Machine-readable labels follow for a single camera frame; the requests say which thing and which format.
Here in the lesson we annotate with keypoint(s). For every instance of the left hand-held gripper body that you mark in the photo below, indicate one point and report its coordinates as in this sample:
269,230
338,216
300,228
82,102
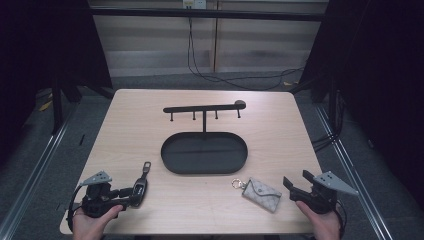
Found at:
96,201

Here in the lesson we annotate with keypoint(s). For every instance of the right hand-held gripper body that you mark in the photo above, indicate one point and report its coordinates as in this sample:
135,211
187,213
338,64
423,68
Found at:
320,196

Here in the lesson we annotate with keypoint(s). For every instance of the black car key fob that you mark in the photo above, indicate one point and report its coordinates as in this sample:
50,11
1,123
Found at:
140,186

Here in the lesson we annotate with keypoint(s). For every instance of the grey patterned key pouch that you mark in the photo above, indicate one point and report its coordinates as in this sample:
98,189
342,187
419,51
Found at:
261,195

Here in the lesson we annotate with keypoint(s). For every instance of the black key rack with tray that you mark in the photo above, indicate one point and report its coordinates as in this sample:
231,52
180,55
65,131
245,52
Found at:
204,153

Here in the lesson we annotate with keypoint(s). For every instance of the person's left hand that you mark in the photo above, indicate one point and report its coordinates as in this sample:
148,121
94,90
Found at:
90,225

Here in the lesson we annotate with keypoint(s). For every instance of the person's right hand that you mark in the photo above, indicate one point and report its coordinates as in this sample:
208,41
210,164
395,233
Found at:
321,223

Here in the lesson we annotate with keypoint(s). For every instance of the black metal stand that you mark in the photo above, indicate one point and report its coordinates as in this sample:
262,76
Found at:
57,106

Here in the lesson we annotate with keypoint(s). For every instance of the yellow floor tape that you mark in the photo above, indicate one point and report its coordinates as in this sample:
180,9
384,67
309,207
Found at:
45,105

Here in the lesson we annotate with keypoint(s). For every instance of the dark curtain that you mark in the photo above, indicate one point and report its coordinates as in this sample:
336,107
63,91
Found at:
380,83
46,50

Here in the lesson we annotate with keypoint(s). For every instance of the metal floor rail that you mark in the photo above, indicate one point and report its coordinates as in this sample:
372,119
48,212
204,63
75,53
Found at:
36,170
353,173

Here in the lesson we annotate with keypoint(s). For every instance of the wooden wall strip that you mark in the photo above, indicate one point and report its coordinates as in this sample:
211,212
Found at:
216,36

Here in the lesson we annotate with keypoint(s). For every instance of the black horizontal frame bar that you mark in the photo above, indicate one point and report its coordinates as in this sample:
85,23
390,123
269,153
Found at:
206,14

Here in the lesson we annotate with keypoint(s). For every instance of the white wall socket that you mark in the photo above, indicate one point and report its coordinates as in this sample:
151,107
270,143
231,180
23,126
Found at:
194,4

